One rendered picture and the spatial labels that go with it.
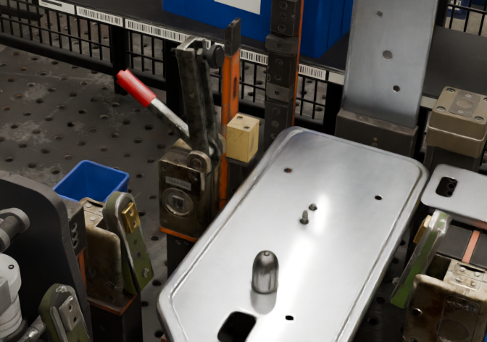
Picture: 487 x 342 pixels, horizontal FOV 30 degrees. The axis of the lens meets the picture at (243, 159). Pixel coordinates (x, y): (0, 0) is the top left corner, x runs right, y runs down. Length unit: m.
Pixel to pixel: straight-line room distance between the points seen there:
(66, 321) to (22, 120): 1.01
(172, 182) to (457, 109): 0.41
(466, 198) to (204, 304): 0.40
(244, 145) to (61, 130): 0.71
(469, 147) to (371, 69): 0.18
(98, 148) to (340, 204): 0.72
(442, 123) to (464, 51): 0.24
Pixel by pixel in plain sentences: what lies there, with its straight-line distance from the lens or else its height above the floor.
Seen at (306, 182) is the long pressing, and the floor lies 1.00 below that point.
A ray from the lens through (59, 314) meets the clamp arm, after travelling 0.93.
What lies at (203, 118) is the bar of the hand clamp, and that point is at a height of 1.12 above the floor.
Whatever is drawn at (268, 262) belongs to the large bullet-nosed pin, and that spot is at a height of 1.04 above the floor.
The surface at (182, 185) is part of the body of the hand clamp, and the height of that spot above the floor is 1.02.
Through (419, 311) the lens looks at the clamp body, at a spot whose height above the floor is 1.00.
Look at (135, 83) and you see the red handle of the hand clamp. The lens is 1.16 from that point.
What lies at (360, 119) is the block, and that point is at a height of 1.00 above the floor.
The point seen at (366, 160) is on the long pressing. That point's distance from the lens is 1.28.
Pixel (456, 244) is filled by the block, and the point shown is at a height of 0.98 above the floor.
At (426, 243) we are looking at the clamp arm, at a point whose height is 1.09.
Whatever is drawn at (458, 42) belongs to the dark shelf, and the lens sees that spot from 1.54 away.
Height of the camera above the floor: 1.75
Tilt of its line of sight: 37 degrees down
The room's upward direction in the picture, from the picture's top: 2 degrees clockwise
